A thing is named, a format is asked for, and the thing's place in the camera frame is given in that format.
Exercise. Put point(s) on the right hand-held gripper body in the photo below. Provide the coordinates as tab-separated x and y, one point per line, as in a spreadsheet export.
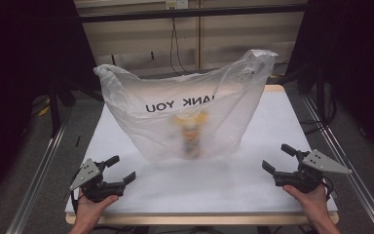
305	180

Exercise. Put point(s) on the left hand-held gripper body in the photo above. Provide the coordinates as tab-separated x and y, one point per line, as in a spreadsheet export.
94	187

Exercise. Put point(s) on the white translucent plastic bag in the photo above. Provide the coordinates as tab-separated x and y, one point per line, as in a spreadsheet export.
162	94

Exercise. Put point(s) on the person's left hand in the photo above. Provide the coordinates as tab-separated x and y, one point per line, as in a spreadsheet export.
89	211

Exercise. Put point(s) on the person's right hand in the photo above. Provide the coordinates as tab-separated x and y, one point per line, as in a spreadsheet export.
313	204

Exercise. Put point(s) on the small black stick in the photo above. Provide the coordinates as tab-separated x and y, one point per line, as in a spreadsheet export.
78	141

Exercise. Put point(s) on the white table mat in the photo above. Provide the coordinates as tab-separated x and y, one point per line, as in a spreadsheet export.
201	188

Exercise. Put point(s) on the orange and yellow bottle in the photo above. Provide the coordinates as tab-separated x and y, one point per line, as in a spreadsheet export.
191	133

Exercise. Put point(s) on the black metal stand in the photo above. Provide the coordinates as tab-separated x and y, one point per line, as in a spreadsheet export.
54	110

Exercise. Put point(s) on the black curtain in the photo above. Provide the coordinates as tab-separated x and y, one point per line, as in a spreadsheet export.
357	65
19	65

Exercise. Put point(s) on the black horizontal bar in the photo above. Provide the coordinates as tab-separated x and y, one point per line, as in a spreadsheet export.
191	13

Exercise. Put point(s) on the metal floor rail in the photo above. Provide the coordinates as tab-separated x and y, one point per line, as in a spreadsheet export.
35	185
354	175

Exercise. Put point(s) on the white wall socket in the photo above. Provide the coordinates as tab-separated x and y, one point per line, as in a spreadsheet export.
177	4

